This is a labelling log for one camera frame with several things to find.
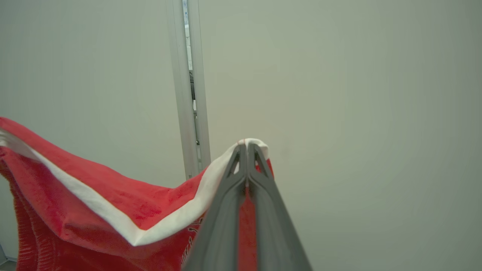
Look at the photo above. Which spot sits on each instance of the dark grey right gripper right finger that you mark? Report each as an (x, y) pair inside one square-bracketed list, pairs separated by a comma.
[(275, 233)]

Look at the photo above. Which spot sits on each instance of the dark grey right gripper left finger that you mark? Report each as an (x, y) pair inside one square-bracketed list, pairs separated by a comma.
[(218, 226)]

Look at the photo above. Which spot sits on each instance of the red basketball jersey white sleeves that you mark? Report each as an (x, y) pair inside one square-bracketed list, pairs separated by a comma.
[(94, 226)]

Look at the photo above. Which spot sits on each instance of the centre aluminium frame post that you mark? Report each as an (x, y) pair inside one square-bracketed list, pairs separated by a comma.
[(180, 75)]

